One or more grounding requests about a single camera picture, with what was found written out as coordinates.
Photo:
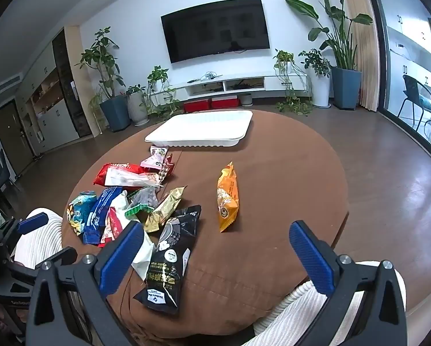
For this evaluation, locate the teal yellow snack packet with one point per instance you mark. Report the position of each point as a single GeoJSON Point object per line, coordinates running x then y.
{"type": "Point", "coordinates": [78, 211]}

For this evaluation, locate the person's leg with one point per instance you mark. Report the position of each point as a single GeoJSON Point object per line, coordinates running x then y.
{"type": "Point", "coordinates": [39, 238]}
{"type": "Point", "coordinates": [302, 317]}

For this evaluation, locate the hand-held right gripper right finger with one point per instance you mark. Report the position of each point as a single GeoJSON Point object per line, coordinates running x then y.
{"type": "Point", "coordinates": [311, 256]}

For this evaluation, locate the gold snack packet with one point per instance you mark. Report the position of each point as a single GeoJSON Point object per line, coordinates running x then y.
{"type": "Point", "coordinates": [163, 211]}

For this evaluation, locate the person's right leg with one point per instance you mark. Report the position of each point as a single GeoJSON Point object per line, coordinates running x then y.
{"type": "Point", "coordinates": [302, 317]}

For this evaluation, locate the beige curtain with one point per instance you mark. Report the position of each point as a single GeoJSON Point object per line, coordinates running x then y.
{"type": "Point", "coordinates": [352, 7]}

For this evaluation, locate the round brown table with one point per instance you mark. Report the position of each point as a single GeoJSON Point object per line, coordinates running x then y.
{"type": "Point", "coordinates": [273, 173]}

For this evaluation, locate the blue snack packet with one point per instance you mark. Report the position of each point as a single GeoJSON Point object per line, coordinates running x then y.
{"type": "Point", "coordinates": [96, 216]}

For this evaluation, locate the small white empty pot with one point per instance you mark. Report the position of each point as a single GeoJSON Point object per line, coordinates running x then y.
{"type": "Point", "coordinates": [246, 99]}

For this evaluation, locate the black balcony chair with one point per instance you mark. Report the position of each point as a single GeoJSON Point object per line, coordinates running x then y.
{"type": "Point", "coordinates": [415, 93]}

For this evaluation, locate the black snack packet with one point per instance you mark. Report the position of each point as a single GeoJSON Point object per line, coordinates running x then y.
{"type": "Point", "coordinates": [168, 259]}

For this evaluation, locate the black wall television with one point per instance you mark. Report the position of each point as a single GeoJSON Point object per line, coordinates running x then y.
{"type": "Point", "coordinates": [215, 29]}

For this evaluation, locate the tree plant blue planter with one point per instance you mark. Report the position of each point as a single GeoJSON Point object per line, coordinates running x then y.
{"type": "Point", "coordinates": [114, 113]}

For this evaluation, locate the white plastic tray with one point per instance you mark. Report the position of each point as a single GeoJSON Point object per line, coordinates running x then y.
{"type": "Point", "coordinates": [201, 126]}

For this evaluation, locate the small plant ribbed white pot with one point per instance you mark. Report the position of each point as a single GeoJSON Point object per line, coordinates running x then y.
{"type": "Point", "coordinates": [136, 106]}

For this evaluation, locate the white television cabinet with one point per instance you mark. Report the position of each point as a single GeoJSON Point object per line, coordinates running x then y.
{"type": "Point", "coordinates": [273, 81]}

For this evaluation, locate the red storage box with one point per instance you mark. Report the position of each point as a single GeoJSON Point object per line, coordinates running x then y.
{"type": "Point", "coordinates": [224, 101]}
{"type": "Point", "coordinates": [197, 105]}

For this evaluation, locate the tall broadleaf plant blue planter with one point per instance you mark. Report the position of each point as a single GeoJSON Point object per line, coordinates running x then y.
{"type": "Point", "coordinates": [347, 88]}

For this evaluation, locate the wall storage cabinets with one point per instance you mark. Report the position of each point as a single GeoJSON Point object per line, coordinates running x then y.
{"type": "Point", "coordinates": [50, 115]}

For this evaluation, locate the glass balcony door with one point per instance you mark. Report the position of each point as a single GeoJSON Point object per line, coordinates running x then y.
{"type": "Point", "coordinates": [384, 61]}

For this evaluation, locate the pink cartoon snack packet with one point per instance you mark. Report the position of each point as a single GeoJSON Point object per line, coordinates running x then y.
{"type": "Point", "coordinates": [154, 158]}

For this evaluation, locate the large red snack packet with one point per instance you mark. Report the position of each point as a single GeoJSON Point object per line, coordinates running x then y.
{"type": "Point", "coordinates": [111, 173]}

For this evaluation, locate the pothos vine plant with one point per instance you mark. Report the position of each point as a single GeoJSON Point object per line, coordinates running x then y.
{"type": "Point", "coordinates": [158, 75]}

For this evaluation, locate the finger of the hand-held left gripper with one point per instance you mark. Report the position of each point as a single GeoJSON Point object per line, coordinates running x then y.
{"type": "Point", "coordinates": [62, 256]}
{"type": "Point", "coordinates": [32, 222]}

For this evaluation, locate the long cream snack packet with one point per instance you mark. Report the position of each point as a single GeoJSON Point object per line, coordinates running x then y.
{"type": "Point", "coordinates": [120, 203]}

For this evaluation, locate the trailing vine plant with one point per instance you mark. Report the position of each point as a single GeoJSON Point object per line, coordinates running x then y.
{"type": "Point", "coordinates": [284, 57]}

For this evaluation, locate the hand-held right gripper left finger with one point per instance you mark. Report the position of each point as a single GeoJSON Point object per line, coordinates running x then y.
{"type": "Point", "coordinates": [120, 256]}

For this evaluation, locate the ceiling air vent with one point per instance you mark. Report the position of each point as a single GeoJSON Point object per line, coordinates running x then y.
{"type": "Point", "coordinates": [5, 84]}

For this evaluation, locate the small dark red snack packet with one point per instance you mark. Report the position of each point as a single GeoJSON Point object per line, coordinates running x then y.
{"type": "Point", "coordinates": [167, 169]}

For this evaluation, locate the orange snack packet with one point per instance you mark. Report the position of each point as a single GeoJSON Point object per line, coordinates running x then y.
{"type": "Point", "coordinates": [227, 198]}

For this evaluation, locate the person's left leg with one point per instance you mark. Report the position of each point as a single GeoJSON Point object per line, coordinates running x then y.
{"type": "Point", "coordinates": [39, 238]}

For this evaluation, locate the wooden entrance door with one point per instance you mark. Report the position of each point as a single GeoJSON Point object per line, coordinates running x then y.
{"type": "Point", "coordinates": [12, 133]}

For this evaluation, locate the bushy plant white planter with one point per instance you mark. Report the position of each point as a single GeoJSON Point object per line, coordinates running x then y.
{"type": "Point", "coordinates": [320, 83]}

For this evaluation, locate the green clear snack packet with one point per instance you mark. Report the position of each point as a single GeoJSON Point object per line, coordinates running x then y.
{"type": "Point", "coordinates": [143, 200]}

